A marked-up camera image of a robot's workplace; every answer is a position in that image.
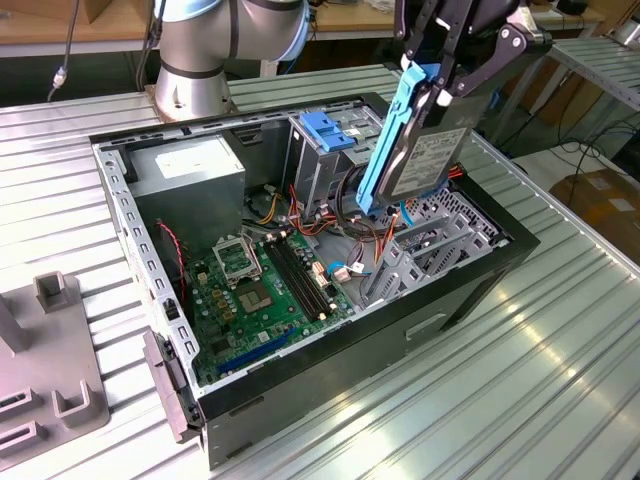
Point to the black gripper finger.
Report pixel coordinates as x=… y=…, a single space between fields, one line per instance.
x=417 y=30
x=520 y=37

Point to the blue expansion slot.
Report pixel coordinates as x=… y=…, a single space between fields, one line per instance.
x=255 y=351

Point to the grey metal drive cage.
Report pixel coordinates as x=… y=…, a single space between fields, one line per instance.
x=320 y=170

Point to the hard disk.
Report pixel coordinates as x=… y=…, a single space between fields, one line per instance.
x=430 y=155

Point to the grey parts rack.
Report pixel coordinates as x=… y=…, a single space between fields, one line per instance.
x=50 y=350

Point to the wooden desk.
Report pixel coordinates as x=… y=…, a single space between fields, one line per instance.
x=50 y=30

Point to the blue plastic drive latch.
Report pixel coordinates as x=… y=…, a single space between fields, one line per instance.
x=325 y=132

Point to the grey plastic case bezel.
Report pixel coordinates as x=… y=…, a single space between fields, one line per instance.
x=167 y=385

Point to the metal slat side table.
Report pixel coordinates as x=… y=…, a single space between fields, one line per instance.
x=600 y=70

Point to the black open PC case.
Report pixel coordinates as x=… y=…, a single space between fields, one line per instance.
x=350 y=360

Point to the green motherboard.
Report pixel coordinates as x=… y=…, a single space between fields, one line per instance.
x=260 y=320

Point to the CPU socket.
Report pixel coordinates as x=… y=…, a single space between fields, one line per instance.
x=255 y=299

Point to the grey metal disk bay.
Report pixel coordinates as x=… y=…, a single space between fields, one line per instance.
x=450 y=240

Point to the large cardboard box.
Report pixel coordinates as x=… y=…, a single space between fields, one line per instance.
x=600 y=210

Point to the grey power supply unit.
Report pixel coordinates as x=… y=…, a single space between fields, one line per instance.
x=190 y=200

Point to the black desk device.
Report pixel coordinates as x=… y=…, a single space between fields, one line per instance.
x=571 y=6

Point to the black RAM slots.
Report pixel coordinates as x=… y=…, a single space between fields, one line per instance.
x=300 y=280

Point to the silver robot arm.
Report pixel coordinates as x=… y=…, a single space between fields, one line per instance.
x=200 y=45

